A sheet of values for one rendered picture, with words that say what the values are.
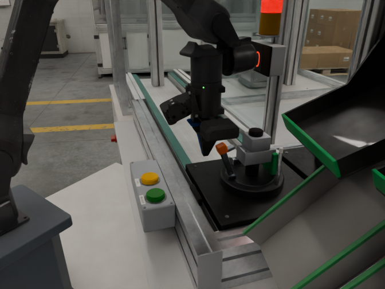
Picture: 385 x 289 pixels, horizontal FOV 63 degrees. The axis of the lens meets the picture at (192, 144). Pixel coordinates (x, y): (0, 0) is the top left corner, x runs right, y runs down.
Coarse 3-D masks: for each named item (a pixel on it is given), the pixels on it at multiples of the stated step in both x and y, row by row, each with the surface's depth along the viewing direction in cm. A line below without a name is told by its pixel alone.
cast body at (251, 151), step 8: (256, 128) 66; (248, 136) 65; (256, 136) 64; (264, 136) 64; (240, 144) 68; (248, 144) 65; (256, 144) 64; (264, 144) 65; (240, 152) 66; (248, 152) 65; (256, 152) 65; (264, 152) 65; (272, 152) 68; (240, 160) 67; (248, 160) 65; (256, 160) 66; (264, 160) 66
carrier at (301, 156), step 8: (288, 152) 83; (296, 152) 83; (304, 152) 83; (288, 160) 79; (296, 160) 79; (304, 160) 79; (312, 160) 79; (296, 168) 76; (304, 168) 76; (312, 168) 76; (304, 176) 73
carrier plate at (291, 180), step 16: (192, 176) 72; (208, 176) 72; (288, 176) 72; (208, 192) 66; (224, 192) 66; (288, 192) 66; (208, 208) 63; (224, 208) 62; (240, 208) 62; (256, 208) 62; (224, 224) 57; (240, 224) 58
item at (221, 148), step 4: (220, 144) 64; (224, 144) 64; (232, 144) 65; (216, 148) 64; (220, 148) 63; (224, 148) 63; (228, 148) 65; (232, 148) 64; (220, 152) 64; (224, 152) 64; (224, 156) 65; (224, 160) 65; (228, 160) 65; (224, 164) 66; (228, 164) 66; (228, 168) 66; (228, 172) 67; (232, 172) 67
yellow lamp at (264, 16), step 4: (260, 16) 76; (264, 16) 74; (268, 16) 73; (272, 16) 73; (276, 16) 73; (280, 16) 74; (260, 20) 76; (264, 20) 74; (268, 20) 74; (272, 20) 74; (276, 20) 74; (280, 20) 75; (260, 24) 76; (264, 24) 75; (268, 24) 74; (272, 24) 74; (276, 24) 74; (260, 28) 76; (264, 28) 75; (268, 28) 75; (272, 28) 74; (276, 28) 75; (260, 32) 76; (264, 32) 75; (268, 32) 75; (272, 32) 75; (276, 32) 75
